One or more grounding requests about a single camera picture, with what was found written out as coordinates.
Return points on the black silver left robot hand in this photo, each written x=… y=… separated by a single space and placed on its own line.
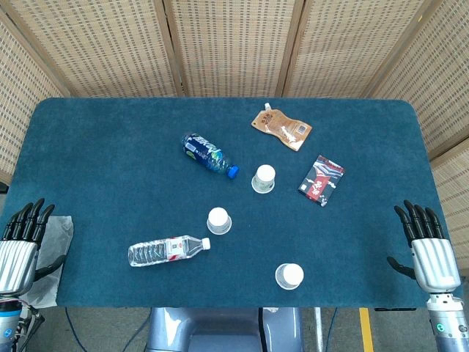
x=18 y=262

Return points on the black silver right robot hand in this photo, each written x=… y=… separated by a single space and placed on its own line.
x=434 y=260

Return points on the white paper cup dandelion print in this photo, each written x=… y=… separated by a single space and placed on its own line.
x=291 y=274

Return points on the white paper cup blue flower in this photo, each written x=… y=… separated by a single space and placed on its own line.
x=219 y=218

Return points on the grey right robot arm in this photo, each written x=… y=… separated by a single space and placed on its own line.
x=447 y=322

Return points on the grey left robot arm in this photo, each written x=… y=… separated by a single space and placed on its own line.
x=9 y=322

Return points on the white paper cup fern print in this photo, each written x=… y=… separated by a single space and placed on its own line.
x=264 y=176

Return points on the white crumpled cloth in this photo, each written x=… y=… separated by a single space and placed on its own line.
x=56 y=238

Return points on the yellow floor tape strip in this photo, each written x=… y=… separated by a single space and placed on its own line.
x=366 y=330

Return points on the blue felt table mat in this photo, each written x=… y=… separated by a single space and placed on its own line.
x=110 y=165

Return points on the silver metal table leg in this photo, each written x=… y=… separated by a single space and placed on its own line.
x=318 y=330

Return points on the black red card box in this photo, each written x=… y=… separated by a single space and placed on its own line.
x=321 y=181

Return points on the clear water bottle red label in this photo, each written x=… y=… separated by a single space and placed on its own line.
x=165 y=250

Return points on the brown spouted drink pouch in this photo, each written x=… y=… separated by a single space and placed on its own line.
x=282 y=126

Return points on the blue plastic drink bottle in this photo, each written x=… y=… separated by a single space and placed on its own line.
x=205 y=152

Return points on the woven bamboo folding screen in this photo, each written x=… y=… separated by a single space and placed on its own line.
x=234 y=44

